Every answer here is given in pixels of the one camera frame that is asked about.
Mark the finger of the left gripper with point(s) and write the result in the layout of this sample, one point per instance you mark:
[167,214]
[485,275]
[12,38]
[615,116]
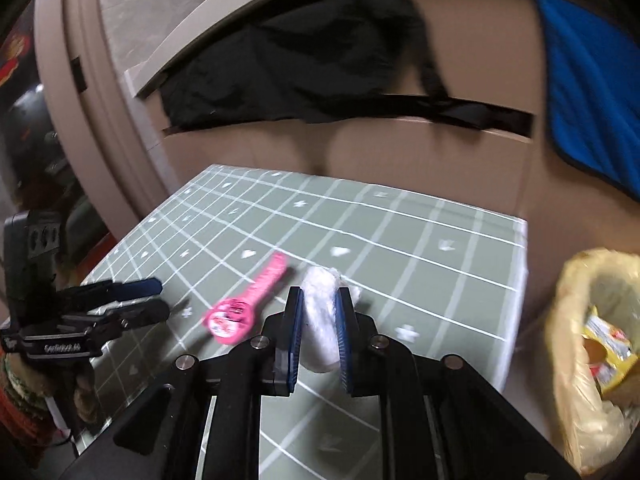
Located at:
[144,313]
[128,291]

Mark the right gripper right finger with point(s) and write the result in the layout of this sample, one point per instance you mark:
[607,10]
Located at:
[373,364]

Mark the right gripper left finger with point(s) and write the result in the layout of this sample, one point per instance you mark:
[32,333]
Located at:
[264,365]

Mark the trash bin with yellow bag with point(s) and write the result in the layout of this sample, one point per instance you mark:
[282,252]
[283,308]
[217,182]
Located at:
[593,427]

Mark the pink toy watch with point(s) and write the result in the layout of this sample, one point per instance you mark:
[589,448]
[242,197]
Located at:
[230,320]

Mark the yellow wrapper in bin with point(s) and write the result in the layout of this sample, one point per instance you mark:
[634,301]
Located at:
[610,354]

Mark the black cloth on cabinet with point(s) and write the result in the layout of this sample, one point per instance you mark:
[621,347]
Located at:
[321,61]

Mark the blue towel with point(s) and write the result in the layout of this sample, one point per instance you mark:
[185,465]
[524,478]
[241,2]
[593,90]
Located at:
[592,93]

